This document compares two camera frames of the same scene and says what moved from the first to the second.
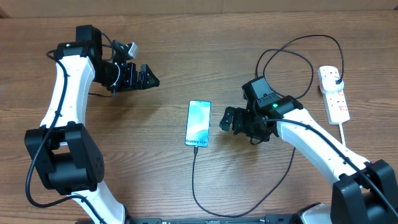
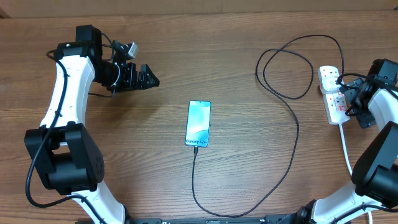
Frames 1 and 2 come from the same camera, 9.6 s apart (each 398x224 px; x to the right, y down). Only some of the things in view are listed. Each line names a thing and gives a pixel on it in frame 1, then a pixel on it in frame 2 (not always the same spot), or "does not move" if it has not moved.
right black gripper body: (254, 129) to (360, 108)
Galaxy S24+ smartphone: (198, 123) does not move
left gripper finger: (147, 78) does not move
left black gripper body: (124, 77) does not move
